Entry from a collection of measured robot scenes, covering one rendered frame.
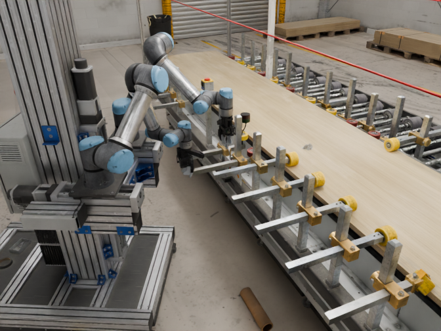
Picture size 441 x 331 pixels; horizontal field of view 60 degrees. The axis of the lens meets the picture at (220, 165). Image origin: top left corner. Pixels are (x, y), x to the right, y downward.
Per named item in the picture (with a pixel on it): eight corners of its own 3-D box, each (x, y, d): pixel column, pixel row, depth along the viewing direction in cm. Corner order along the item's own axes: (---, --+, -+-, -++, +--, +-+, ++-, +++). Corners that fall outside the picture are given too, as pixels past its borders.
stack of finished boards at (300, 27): (359, 27, 1009) (361, 20, 1001) (286, 37, 913) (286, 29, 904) (339, 22, 1068) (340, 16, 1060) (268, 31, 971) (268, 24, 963)
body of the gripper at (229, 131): (224, 138, 219) (224, 119, 213) (218, 132, 226) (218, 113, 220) (235, 136, 221) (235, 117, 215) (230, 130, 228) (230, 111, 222)
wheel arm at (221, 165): (193, 176, 230) (192, 171, 228) (191, 174, 233) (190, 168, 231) (256, 162, 244) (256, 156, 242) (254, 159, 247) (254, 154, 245)
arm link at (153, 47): (144, 35, 189) (210, 108, 198) (153, 31, 198) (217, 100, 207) (130, 50, 195) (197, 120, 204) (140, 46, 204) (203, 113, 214)
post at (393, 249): (369, 337, 151) (395, 245, 127) (363, 331, 153) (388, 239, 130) (377, 335, 152) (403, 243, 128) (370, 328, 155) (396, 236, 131)
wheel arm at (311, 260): (288, 274, 146) (289, 268, 144) (283, 268, 149) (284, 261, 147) (389, 240, 162) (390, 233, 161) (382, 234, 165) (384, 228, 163)
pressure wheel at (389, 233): (371, 232, 167) (380, 249, 164) (380, 224, 161) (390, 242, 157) (381, 228, 169) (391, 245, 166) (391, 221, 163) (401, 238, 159)
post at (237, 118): (236, 184, 251) (236, 116, 227) (233, 181, 254) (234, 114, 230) (241, 182, 252) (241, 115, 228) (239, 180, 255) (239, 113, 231)
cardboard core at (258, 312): (261, 326, 225) (239, 289, 249) (261, 334, 229) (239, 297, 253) (273, 320, 227) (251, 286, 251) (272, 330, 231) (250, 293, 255)
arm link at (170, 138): (157, 145, 209) (170, 138, 217) (173, 150, 204) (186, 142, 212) (156, 132, 205) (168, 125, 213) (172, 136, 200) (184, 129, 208)
